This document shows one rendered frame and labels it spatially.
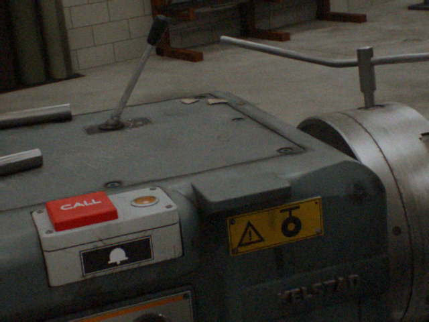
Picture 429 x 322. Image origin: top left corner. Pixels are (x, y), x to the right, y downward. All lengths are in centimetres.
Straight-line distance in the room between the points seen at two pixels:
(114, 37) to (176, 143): 738
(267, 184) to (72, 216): 20
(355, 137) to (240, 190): 29
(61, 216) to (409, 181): 47
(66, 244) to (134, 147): 27
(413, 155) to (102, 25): 732
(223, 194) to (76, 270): 16
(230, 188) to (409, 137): 34
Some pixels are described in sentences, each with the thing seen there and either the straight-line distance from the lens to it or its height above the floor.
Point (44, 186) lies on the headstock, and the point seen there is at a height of 125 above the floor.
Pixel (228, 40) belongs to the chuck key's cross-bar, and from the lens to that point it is 129.
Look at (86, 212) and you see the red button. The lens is 81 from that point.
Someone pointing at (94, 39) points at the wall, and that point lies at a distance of 830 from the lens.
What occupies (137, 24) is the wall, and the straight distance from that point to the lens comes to 853.
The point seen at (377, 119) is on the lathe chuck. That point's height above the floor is 123.
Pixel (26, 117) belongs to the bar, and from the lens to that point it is 120.
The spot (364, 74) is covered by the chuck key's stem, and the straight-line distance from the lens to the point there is 119.
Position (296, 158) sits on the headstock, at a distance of 94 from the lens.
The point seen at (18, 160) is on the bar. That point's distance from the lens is 100.
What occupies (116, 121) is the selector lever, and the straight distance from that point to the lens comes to 114.
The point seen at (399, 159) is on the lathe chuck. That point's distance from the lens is 110.
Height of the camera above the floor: 155
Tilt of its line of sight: 18 degrees down
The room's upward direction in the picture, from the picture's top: 5 degrees counter-clockwise
